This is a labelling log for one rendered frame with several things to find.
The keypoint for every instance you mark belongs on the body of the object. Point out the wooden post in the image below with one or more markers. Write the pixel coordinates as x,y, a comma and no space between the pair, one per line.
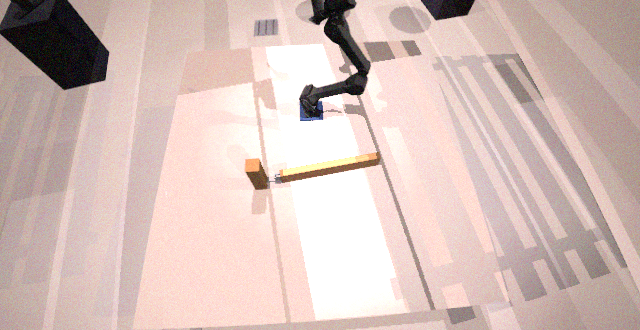
256,174

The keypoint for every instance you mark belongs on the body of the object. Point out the brown wooden board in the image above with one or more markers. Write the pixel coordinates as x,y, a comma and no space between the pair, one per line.
328,167

